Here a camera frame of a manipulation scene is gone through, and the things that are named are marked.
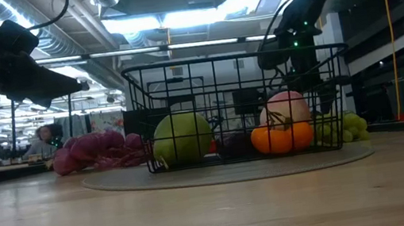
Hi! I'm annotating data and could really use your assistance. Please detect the person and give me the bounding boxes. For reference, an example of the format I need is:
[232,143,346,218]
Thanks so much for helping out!
[19,123,67,161]

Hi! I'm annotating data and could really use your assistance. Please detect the green grape bunch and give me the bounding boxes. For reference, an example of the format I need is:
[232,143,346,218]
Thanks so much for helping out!
[313,108,372,148]

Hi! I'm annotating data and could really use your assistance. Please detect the long ribbed ventilation duct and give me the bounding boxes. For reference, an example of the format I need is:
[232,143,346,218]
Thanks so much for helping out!
[0,0,127,109]

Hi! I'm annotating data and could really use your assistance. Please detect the pink peach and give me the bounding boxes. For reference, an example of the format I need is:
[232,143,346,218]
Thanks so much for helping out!
[255,88,313,132]

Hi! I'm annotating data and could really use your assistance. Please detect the ceiling tube light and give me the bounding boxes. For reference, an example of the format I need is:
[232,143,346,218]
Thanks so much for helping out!
[165,29,277,56]
[35,41,162,71]

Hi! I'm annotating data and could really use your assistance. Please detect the black wire basket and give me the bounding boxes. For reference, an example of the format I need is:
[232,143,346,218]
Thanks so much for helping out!
[120,35,364,179]

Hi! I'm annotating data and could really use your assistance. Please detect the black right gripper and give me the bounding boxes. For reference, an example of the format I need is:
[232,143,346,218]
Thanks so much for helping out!
[254,23,341,124]

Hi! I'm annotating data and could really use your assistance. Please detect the yellow hanging cable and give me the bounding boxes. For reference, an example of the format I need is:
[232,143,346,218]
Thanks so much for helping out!
[379,0,404,121]

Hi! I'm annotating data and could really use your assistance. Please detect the black pole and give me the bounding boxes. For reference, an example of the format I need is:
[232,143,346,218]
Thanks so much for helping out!
[5,99,23,154]
[63,93,78,138]

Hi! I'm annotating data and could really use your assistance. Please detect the green pear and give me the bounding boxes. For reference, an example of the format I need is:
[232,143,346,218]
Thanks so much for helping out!
[148,108,217,170]

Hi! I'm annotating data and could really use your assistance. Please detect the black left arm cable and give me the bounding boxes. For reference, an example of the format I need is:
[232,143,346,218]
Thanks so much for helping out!
[23,0,73,32]

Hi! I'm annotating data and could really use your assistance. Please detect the orange tangerine cluster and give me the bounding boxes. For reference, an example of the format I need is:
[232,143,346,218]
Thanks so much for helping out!
[248,117,317,159]

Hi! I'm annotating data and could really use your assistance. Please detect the round grey mat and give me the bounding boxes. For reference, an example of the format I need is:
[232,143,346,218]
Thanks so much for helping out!
[79,129,377,207]

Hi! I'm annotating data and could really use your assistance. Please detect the purple eggplant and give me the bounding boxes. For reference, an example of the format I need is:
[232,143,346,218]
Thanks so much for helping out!
[215,128,257,160]

